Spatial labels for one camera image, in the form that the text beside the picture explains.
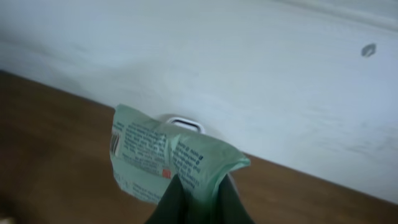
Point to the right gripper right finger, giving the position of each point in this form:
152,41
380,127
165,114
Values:
229,209

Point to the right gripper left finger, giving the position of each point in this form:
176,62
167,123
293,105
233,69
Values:
172,208

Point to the teal wipes packet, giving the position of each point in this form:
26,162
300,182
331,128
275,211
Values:
146,154

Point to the white barcode scanner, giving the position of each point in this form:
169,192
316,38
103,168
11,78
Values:
187,124

